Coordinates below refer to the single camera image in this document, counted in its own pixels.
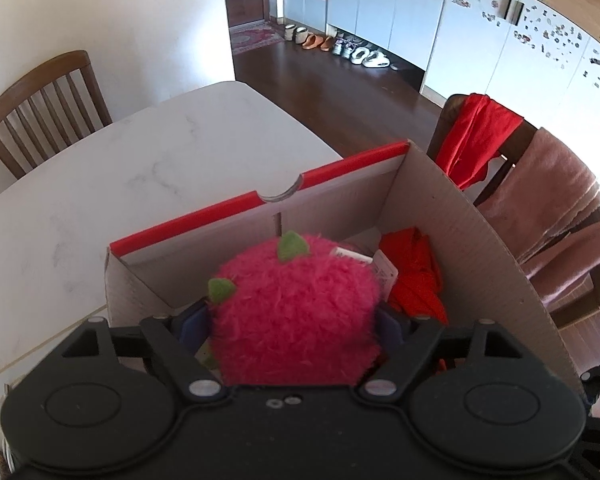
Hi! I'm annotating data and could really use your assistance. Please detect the red knotted scarf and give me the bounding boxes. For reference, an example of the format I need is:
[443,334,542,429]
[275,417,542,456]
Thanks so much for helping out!
[379,226,449,325]

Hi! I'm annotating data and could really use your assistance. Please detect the pink fluffy strawberry plush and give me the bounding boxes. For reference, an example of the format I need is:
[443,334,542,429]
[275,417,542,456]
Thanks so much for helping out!
[208,231,380,386]

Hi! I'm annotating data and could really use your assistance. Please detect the red cardboard box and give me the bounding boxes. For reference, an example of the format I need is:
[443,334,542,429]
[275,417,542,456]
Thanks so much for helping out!
[105,139,582,390]

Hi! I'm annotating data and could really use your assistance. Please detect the blue patterned table mat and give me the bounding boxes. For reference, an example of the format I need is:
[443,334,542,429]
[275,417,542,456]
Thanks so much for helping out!
[0,303,109,411]

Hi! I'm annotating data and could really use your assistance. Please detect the pink fringed scarf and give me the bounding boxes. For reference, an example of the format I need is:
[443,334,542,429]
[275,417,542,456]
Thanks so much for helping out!
[478,128,600,306]

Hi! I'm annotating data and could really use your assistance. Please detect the dark wooden chair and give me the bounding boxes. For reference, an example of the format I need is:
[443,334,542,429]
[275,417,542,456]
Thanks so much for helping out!
[427,93,600,327]

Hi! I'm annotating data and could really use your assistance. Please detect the red cloth on chair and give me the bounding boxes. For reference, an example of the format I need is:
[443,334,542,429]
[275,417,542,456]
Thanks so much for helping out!
[428,93,524,191]

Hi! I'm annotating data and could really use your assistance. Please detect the wooden slat-back chair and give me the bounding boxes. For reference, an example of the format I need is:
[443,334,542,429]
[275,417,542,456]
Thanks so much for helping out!
[0,50,112,179]

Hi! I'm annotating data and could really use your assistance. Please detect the row of shoes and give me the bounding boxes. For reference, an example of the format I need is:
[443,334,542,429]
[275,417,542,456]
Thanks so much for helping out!
[283,23,398,70]

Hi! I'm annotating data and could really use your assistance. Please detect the red patterned rug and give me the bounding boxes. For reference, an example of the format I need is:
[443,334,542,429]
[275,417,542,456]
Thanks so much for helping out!
[230,21,285,56]

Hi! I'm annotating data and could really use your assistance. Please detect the white fridge with magnets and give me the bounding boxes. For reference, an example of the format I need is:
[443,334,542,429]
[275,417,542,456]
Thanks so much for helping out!
[420,0,600,129]

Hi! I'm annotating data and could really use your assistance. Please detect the white wall cabinets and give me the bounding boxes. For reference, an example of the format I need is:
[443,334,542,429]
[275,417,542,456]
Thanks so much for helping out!
[283,0,443,70]

